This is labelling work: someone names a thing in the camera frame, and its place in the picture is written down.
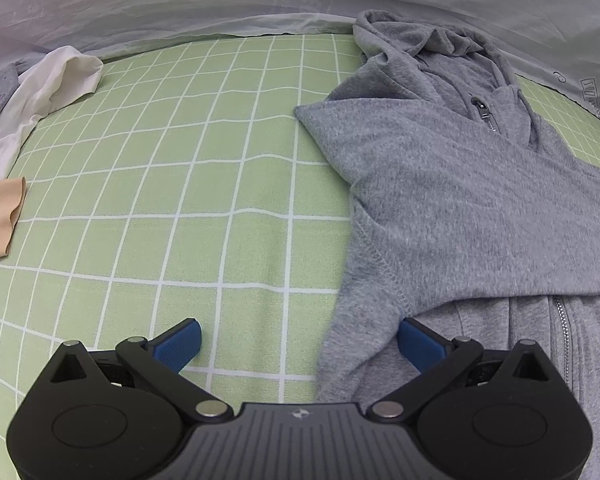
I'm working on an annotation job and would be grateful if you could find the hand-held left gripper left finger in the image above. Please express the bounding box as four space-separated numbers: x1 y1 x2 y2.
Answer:
35 317 237 423

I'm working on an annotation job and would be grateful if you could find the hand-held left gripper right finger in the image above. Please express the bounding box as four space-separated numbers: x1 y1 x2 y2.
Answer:
366 317 570 423

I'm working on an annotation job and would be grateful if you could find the grey zip hoodie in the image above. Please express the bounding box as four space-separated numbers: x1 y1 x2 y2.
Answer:
294 9 600 480

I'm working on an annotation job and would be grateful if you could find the green grid mat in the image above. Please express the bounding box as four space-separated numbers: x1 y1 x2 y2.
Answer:
0 34 600 480

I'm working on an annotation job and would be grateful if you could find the white garment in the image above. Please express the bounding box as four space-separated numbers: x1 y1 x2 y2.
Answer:
0 46 104 183

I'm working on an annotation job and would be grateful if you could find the grey shirt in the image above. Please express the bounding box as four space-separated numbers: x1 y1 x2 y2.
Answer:
0 62 21 146

